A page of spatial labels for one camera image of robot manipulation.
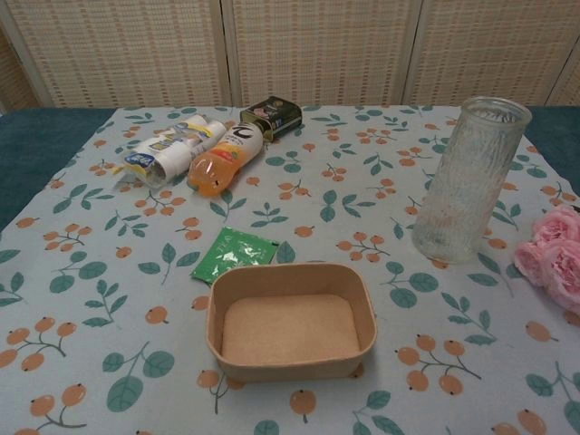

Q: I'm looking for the white wrapped roll package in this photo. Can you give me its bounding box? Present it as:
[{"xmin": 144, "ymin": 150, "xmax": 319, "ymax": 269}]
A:
[{"xmin": 116, "ymin": 113, "xmax": 227, "ymax": 189}]

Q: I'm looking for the brown paper tray box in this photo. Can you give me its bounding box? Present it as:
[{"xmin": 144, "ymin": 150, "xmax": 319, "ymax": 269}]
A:
[{"xmin": 206, "ymin": 263, "xmax": 376, "ymax": 384}]

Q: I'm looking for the green tea sachet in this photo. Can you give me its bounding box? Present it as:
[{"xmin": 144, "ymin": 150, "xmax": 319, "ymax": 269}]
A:
[{"xmin": 188, "ymin": 226, "xmax": 281, "ymax": 285}]

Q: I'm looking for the floral leaf and fruit tablecloth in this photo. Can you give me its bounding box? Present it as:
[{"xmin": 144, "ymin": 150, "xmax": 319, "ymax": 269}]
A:
[{"xmin": 0, "ymin": 104, "xmax": 580, "ymax": 435}]

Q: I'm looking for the textured clear glass vase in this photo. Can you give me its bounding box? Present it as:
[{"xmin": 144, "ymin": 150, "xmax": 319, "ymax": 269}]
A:
[{"xmin": 411, "ymin": 95, "xmax": 532, "ymax": 265}]

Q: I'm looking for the woven bamboo screen panel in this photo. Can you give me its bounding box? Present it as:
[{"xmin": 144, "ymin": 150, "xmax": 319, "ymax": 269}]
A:
[
  {"xmin": 0, "ymin": 0, "xmax": 49, "ymax": 114},
  {"xmin": 4, "ymin": 0, "xmax": 235, "ymax": 110},
  {"xmin": 414, "ymin": 0, "xmax": 580, "ymax": 108},
  {"xmin": 226, "ymin": 0, "xmax": 422, "ymax": 108}
]

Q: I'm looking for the pink rose bouquet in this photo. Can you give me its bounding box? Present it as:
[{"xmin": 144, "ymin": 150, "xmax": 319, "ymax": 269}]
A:
[{"xmin": 513, "ymin": 203, "xmax": 580, "ymax": 316}]

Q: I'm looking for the orange juice bottle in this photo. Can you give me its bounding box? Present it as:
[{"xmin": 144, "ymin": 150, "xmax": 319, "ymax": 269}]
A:
[{"xmin": 187, "ymin": 120, "xmax": 265, "ymax": 198}]

